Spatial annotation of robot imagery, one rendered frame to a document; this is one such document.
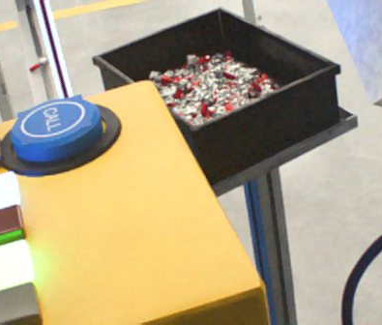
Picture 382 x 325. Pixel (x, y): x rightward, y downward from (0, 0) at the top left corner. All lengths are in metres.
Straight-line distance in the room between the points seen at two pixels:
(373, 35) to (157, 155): 0.34
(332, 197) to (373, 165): 0.17
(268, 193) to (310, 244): 1.11
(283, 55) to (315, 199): 1.25
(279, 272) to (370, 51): 0.35
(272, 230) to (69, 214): 0.57
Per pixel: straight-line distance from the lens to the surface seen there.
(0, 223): 0.30
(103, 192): 0.31
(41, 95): 0.88
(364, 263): 0.92
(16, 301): 0.27
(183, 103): 0.84
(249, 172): 0.76
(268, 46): 0.88
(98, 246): 0.29
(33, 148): 0.34
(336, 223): 2.00
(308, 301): 1.80
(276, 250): 0.89
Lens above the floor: 1.24
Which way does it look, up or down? 33 degrees down
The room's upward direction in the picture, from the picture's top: 11 degrees counter-clockwise
